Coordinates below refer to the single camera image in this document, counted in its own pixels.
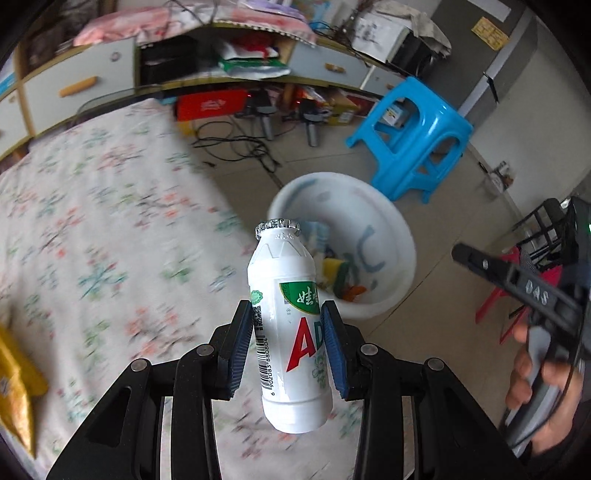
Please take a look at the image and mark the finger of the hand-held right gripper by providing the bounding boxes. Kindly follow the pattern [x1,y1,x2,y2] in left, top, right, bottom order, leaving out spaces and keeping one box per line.
[451,243,578,324]

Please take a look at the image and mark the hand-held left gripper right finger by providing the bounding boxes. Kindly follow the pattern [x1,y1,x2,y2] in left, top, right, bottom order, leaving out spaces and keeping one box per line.
[320,300,532,480]

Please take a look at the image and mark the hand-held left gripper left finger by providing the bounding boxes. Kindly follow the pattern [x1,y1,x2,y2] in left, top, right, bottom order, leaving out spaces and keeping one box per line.
[46,299,254,480]

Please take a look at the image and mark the yellow sponge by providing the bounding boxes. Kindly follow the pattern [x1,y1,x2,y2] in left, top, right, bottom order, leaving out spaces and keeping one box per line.
[322,257,354,296]

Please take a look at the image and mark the white bottle green label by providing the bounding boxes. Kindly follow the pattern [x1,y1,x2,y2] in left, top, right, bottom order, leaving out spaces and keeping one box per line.
[247,219,334,433]

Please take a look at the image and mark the white plastic bin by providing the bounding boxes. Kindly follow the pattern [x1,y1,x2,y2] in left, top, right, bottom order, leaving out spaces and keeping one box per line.
[268,172,417,322]

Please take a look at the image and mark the person's right hand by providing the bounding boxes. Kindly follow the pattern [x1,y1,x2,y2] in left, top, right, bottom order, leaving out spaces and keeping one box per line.
[505,323,585,455]

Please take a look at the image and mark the red plastic stool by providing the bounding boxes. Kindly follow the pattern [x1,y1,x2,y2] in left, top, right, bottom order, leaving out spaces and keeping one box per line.
[475,247,564,344]

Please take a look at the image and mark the small jar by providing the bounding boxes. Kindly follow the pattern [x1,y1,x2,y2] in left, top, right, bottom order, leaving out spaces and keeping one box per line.
[492,161,515,190]

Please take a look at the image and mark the floral tablecloth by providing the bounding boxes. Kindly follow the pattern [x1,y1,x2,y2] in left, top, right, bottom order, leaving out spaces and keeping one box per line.
[0,99,370,480]

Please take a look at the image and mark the blue plastic stool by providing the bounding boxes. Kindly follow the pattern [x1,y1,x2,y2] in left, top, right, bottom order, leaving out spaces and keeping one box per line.
[346,76,475,204]

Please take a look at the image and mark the yellow snack packet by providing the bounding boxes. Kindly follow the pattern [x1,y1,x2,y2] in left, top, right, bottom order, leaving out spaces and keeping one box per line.
[0,323,49,459]

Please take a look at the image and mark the small grey drawer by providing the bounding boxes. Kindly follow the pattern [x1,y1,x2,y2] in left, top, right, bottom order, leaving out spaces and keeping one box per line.
[362,65,407,97]

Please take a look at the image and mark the yellow cardboard box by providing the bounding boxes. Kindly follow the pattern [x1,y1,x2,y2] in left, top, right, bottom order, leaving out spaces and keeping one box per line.
[325,88,361,126]

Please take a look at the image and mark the yellow note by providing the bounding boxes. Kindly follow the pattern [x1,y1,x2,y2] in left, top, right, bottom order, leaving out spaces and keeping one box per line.
[471,17,509,51]

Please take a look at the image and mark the red box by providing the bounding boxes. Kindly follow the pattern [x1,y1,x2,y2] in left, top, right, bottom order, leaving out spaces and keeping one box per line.
[177,88,247,121]

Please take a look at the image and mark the beige cloth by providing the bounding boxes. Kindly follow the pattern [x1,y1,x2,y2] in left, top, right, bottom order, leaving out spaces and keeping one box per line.
[374,0,453,56]

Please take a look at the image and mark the white microwave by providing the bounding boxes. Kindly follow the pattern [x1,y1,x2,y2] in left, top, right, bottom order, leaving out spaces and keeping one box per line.
[353,9,437,77]

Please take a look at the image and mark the green and red bag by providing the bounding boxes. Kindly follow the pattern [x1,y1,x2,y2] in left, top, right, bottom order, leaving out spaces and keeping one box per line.
[217,39,291,79]

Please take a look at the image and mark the dried branches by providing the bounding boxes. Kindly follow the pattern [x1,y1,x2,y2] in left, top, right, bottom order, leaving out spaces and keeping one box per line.
[332,0,375,51]

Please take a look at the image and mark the black box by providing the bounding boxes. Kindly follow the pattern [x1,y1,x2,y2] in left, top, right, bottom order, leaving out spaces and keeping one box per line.
[140,37,199,86]

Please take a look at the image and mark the wooden corner desk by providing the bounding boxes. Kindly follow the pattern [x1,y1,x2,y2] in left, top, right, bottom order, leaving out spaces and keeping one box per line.
[134,23,411,100]

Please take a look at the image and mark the pink cloth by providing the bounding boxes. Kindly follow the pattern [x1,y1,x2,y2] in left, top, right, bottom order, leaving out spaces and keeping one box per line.
[74,7,319,47]

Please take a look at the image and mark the wooden shelf cabinet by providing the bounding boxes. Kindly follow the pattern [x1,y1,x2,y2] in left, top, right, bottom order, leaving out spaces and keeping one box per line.
[0,18,139,162]

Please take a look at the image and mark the black metal frame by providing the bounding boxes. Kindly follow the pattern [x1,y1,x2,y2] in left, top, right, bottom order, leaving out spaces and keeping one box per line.
[512,198,573,268]

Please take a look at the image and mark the black cables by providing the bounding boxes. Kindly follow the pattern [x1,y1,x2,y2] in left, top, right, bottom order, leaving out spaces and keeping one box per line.
[191,115,284,174]

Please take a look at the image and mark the grey drawer orange handle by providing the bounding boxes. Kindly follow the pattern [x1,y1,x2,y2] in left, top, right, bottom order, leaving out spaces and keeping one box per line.
[288,41,372,90]

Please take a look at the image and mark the wide white drawer orange handle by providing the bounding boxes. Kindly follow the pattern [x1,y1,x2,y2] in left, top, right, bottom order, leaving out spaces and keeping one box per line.
[21,37,137,125]

